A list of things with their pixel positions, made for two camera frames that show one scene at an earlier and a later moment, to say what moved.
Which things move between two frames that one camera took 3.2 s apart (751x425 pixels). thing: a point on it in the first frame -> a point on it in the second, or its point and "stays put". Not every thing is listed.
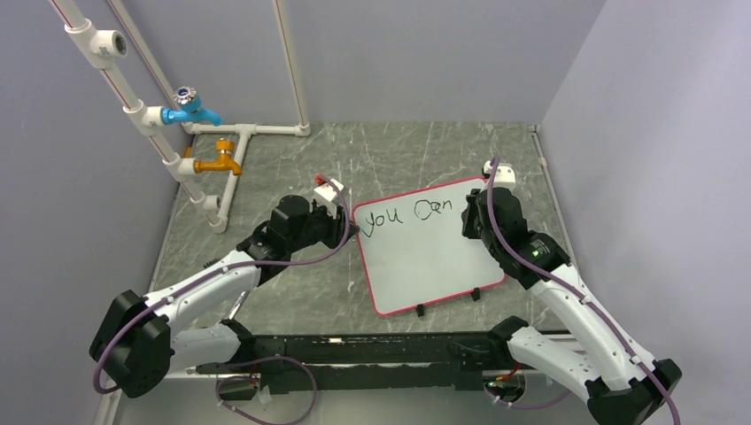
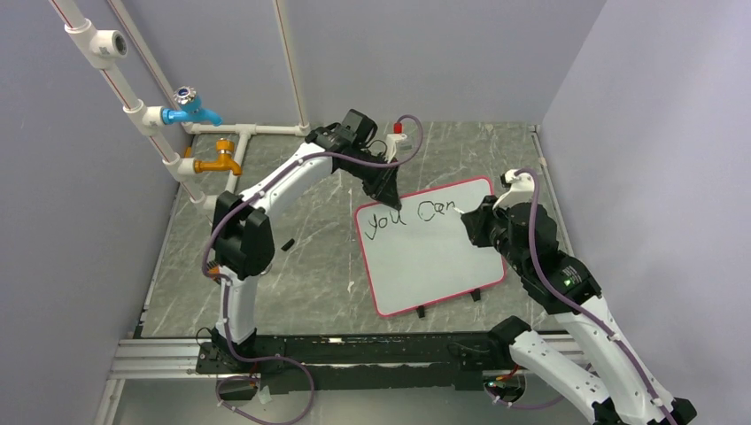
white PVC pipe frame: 105,49 stays put
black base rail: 368,361 stays put
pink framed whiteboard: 414,251 stays put
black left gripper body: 322,227 -> 375,178
